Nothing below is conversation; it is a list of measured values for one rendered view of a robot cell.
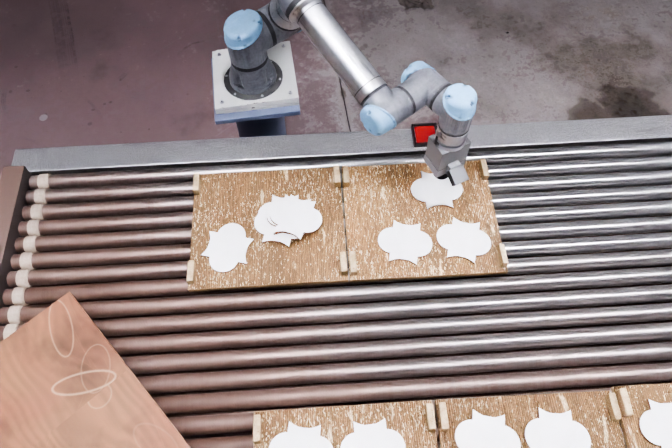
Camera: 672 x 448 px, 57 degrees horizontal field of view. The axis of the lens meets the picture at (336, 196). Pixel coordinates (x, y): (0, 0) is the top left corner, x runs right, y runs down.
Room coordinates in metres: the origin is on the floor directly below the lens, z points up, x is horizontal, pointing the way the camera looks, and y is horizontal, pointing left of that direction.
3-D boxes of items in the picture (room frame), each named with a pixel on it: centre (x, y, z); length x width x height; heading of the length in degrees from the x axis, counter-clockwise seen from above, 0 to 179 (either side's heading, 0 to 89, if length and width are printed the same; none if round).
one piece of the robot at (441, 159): (0.87, -0.29, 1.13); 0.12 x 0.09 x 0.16; 27
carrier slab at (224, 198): (0.79, 0.18, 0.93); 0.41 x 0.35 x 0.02; 94
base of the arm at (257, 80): (1.35, 0.27, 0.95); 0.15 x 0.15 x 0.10
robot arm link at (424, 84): (0.96, -0.20, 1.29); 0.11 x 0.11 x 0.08; 40
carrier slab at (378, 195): (0.81, -0.23, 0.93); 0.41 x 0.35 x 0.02; 93
